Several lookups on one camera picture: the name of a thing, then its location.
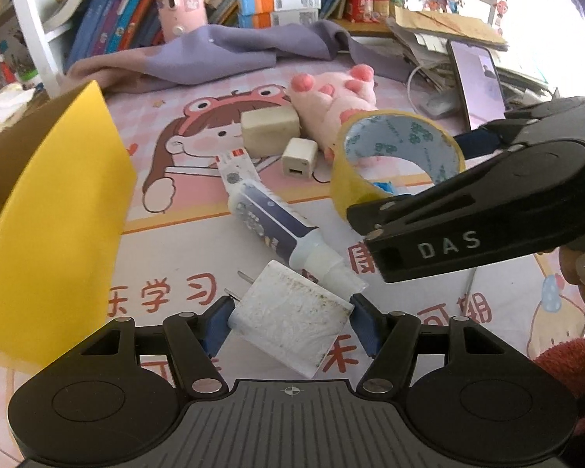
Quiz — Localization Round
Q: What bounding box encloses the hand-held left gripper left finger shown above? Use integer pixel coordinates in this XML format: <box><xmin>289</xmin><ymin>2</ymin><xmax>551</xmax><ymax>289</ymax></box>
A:
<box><xmin>80</xmin><ymin>296</ymin><xmax>236</xmax><ymax>397</ymax></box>

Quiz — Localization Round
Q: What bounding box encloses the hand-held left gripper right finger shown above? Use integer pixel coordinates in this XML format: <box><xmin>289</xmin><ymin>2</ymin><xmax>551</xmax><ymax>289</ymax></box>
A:
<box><xmin>348</xmin><ymin>294</ymin><xmax>506</xmax><ymax>397</ymax></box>

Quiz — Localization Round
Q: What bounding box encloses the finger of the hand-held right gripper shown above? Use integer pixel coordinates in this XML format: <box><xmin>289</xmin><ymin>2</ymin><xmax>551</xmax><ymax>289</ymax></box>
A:
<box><xmin>451</xmin><ymin>96</ymin><xmax>585</xmax><ymax>160</ymax></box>
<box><xmin>346</xmin><ymin>163</ymin><xmax>489</xmax><ymax>243</ymax></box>

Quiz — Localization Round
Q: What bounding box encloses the white power adapter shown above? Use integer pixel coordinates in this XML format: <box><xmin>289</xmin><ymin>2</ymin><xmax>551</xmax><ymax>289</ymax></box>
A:
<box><xmin>224</xmin><ymin>259</ymin><xmax>356</xmax><ymax>380</ymax></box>

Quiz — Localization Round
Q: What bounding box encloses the yellow tape roll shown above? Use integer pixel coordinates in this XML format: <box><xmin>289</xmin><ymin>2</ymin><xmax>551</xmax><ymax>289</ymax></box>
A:
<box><xmin>330</xmin><ymin>110</ymin><xmax>467</xmax><ymax>220</ymax></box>

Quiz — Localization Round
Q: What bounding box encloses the white blue glue tube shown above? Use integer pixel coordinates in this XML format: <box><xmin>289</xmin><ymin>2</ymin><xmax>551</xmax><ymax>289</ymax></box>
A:
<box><xmin>216</xmin><ymin>150</ymin><xmax>370</xmax><ymax>298</ymax></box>

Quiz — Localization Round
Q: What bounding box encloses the small white charger cube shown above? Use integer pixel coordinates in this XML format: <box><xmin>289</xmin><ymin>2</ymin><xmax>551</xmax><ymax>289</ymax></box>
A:
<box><xmin>281</xmin><ymin>137</ymin><xmax>319</xmax><ymax>179</ymax></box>

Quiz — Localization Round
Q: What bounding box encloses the pink plush toy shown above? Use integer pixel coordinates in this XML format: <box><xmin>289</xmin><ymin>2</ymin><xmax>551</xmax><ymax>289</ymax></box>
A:
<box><xmin>287</xmin><ymin>64</ymin><xmax>377</xmax><ymax>161</ymax></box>

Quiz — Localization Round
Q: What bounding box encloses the beige rectangular block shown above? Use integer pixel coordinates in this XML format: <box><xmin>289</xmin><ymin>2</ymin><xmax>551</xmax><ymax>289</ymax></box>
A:
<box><xmin>240</xmin><ymin>106</ymin><xmax>301</xmax><ymax>158</ymax></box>

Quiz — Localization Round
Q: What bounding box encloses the yellow cardboard box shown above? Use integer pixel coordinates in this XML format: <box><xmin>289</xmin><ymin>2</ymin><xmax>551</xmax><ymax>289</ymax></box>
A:
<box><xmin>0</xmin><ymin>80</ymin><xmax>138</xmax><ymax>369</ymax></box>

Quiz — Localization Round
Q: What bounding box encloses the grey flat pouch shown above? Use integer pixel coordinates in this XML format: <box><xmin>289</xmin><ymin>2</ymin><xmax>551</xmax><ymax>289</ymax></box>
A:
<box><xmin>419</xmin><ymin>92</ymin><xmax>461</xmax><ymax>119</ymax></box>

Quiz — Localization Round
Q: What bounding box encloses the black smartphone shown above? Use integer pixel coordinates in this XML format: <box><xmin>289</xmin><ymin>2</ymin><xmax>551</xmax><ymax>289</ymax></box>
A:
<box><xmin>446</xmin><ymin>39</ymin><xmax>508</xmax><ymax>131</ymax></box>

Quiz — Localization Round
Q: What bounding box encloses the pile of textbooks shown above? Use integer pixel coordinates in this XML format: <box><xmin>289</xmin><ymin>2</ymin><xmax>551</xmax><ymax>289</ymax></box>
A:
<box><xmin>492</xmin><ymin>53</ymin><xmax>564</xmax><ymax>108</ymax></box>

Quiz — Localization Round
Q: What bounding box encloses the pink cartoon table mat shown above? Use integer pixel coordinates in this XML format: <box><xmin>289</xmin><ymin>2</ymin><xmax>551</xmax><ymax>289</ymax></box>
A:
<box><xmin>0</xmin><ymin>51</ymin><xmax>585</xmax><ymax>449</ymax></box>

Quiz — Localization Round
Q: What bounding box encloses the stack of papers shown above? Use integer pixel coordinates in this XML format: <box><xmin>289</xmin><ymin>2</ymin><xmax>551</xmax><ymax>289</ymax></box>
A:
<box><xmin>390</xmin><ymin>29</ymin><xmax>452</xmax><ymax>81</ymax></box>

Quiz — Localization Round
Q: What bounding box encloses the brown paper envelope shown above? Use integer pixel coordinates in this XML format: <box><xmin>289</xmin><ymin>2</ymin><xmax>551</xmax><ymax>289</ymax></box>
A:
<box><xmin>387</xmin><ymin>7</ymin><xmax>509</xmax><ymax>52</ymax></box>

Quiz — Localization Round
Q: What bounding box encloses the orange blue white carton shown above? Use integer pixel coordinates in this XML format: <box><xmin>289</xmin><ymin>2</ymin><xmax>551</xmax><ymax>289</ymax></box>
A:
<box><xmin>237</xmin><ymin>10</ymin><xmax>320</xmax><ymax>29</ymax></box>
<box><xmin>237</xmin><ymin>0</ymin><xmax>321</xmax><ymax>13</ymax></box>

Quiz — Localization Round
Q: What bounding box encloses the purple cloth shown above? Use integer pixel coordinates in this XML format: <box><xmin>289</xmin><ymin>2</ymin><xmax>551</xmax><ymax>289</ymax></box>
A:
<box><xmin>67</xmin><ymin>19</ymin><xmax>420</xmax><ymax>93</ymax></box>

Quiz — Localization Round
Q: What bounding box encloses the beige tissue box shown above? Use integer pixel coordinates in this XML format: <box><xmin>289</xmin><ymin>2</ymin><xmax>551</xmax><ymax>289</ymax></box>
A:
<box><xmin>0</xmin><ymin>83</ymin><xmax>37</xmax><ymax>125</ymax></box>

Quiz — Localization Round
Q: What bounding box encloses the pink cartoon cylinder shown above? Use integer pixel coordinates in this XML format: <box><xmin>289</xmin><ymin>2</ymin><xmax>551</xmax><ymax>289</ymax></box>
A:
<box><xmin>151</xmin><ymin>0</ymin><xmax>209</xmax><ymax>42</ymax></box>

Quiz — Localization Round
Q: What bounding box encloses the row of slanted books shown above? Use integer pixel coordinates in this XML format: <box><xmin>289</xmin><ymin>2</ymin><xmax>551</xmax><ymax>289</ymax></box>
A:
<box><xmin>44</xmin><ymin>0</ymin><xmax>359</xmax><ymax>71</ymax></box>

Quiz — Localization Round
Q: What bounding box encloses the white bookshelf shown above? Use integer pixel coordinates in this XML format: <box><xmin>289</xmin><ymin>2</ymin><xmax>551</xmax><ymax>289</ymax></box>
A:
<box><xmin>0</xmin><ymin>0</ymin><xmax>79</xmax><ymax>101</ymax></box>

